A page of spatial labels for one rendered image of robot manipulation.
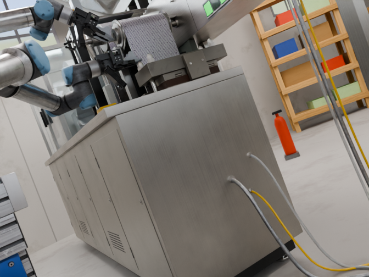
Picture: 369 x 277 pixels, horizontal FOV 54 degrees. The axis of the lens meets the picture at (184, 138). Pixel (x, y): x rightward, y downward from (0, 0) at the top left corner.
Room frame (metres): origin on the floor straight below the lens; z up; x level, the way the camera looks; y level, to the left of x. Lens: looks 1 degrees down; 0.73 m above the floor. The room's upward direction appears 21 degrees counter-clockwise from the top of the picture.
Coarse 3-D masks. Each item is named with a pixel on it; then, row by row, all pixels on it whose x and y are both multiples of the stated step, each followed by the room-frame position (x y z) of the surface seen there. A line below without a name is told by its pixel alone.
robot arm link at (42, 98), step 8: (8, 88) 1.20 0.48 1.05; (16, 88) 1.26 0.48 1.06; (24, 88) 1.31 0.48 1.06; (32, 88) 1.36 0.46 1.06; (40, 88) 1.41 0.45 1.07; (8, 96) 1.27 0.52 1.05; (16, 96) 1.31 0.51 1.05; (24, 96) 1.33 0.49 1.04; (32, 96) 1.36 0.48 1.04; (40, 96) 1.40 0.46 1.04; (48, 96) 1.45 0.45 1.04; (56, 96) 1.51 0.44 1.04; (64, 96) 1.55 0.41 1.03; (32, 104) 1.42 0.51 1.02; (40, 104) 1.43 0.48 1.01; (48, 104) 1.46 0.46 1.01; (56, 104) 1.50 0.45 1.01; (64, 104) 1.54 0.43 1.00; (48, 112) 1.56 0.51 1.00; (56, 112) 1.55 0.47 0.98; (64, 112) 1.57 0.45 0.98
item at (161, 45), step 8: (160, 32) 1.77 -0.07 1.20; (168, 32) 1.78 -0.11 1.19; (128, 40) 1.69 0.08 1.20; (136, 40) 1.71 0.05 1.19; (144, 40) 1.72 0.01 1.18; (152, 40) 1.74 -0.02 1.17; (160, 40) 1.76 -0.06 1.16; (168, 40) 1.78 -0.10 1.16; (136, 48) 1.70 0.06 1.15; (144, 48) 1.72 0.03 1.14; (152, 48) 1.73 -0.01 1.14; (160, 48) 1.75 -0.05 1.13; (168, 48) 1.77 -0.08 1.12; (176, 48) 1.79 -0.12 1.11; (136, 56) 1.69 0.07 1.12; (144, 56) 1.71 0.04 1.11; (160, 56) 1.75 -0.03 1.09; (168, 56) 1.76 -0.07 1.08; (144, 64) 1.70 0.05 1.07
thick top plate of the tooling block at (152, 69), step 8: (208, 48) 1.63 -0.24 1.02; (216, 48) 1.65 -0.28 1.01; (224, 48) 1.67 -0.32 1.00; (176, 56) 1.56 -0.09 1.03; (208, 56) 1.63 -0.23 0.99; (216, 56) 1.64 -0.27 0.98; (224, 56) 1.66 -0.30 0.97; (152, 64) 1.50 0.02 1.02; (160, 64) 1.52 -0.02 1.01; (168, 64) 1.53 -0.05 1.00; (176, 64) 1.55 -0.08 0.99; (144, 72) 1.53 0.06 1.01; (152, 72) 1.50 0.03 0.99; (160, 72) 1.51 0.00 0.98; (168, 72) 1.53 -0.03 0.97; (144, 80) 1.56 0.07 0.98
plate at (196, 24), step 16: (160, 0) 1.95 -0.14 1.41; (176, 0) 1.82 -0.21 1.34; (192, 0) 1.71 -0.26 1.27; (240, 0) 1.51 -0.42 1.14; (256, 0) 1.60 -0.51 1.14; (176, 16) 1.87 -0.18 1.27; (192, 16) 1.75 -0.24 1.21; (224, 16) 1.67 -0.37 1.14; (240, 16) 1.78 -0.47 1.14; (176, 32) 1.92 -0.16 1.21; (192, 32) 1.79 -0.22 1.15; (208, 32) 1.86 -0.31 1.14
